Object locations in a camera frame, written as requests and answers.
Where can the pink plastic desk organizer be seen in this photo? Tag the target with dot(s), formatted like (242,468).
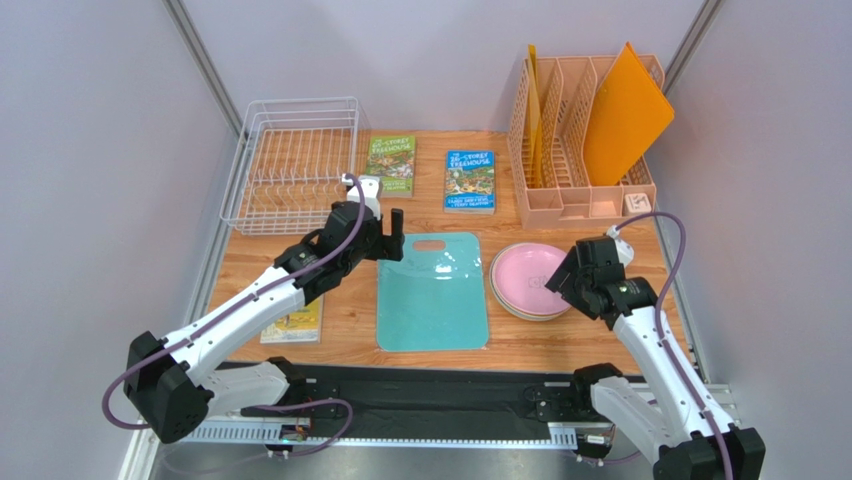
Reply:
(561,196)

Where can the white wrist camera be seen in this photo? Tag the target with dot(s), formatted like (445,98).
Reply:
(625,251)
(371,189)

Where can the pink plate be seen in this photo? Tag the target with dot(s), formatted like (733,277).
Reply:
(518,275)

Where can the yellow bear plate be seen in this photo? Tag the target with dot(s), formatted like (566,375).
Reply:
(526,319)

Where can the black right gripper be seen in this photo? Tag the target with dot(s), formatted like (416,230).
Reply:
(568,284)

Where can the black base mat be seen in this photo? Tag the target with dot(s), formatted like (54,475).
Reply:
(425,404)

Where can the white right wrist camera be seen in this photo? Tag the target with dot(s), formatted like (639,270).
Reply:
(625,251)

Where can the teal cutting board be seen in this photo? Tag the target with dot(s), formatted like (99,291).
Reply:
(434,298)

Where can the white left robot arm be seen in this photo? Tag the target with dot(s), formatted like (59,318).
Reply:
(226,326)

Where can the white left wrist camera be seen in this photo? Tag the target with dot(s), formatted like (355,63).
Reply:
(371,189)

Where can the Brideshead Revisited paperback book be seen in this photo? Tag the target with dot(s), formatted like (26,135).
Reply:
(301,326)

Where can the white wire dish rack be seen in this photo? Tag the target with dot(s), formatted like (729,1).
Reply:
(291,156)

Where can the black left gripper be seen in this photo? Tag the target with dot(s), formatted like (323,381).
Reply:
(389,246)

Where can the thin orange folder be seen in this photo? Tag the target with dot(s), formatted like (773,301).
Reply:
(533,117)

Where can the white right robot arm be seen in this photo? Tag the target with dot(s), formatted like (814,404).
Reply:
(666,379)

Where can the aluminium frame rail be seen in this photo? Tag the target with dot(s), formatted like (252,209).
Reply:
(681,429)

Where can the blue 26-Storey Treehouse book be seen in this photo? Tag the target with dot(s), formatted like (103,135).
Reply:
(470,182)

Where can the green 65-Storey Treehouse book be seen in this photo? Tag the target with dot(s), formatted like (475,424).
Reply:
(392,160)

